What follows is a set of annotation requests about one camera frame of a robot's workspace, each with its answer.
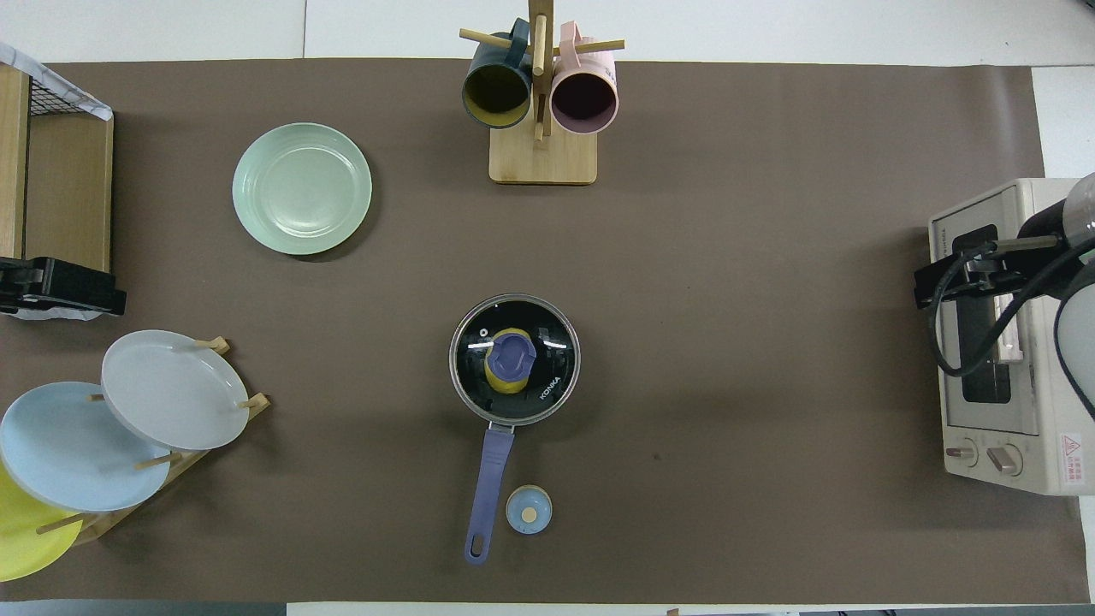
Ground wooden plate rack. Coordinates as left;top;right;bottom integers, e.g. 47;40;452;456
34;336;272;548

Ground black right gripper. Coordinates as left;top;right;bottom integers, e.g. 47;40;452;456
914;201;1072;309

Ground pink ribbed mug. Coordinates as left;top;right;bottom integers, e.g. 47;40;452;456
550;21;619;135

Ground light blue plate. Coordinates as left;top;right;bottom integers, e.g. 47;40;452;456
0;382;172;513

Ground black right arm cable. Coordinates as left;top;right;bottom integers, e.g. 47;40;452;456
928;238;1095;379

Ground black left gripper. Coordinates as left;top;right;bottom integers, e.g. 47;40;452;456
0;258;127;316

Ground light wooden board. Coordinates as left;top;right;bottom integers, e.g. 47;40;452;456
0;64;32;260

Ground brown table mat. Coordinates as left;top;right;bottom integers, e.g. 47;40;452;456
0;58;1089;604

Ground green plate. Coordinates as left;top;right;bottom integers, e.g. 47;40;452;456
232;122;374;257

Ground dark teal mug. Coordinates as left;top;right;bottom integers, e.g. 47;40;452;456
462;19;534;130

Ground cream toaster oven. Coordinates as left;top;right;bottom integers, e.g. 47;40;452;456
928;177;1095;497

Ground small blue kitchen timer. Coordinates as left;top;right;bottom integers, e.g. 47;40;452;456
506;484;553;536

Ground black wire basket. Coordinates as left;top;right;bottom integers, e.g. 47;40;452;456
28;73;91;118

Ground white patterned cloth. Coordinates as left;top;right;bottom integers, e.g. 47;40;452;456
0;41;114;121

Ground grey plate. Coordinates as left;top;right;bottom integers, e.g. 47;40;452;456
101;329;251;452

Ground glass lid with blue knob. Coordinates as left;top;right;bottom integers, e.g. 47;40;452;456
451;295;580;426

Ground yellow plate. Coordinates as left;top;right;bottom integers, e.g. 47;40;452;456
0;462;84;583

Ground dark wooden board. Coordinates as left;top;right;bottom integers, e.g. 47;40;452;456
24;111;115;275

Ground yellow lemon toy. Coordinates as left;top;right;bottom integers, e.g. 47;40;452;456
483;328;538;396

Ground dark blue pot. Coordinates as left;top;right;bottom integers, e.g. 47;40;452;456
449;293;582;566

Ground wooden mug tree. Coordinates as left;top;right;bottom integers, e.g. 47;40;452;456
459;0;625;186

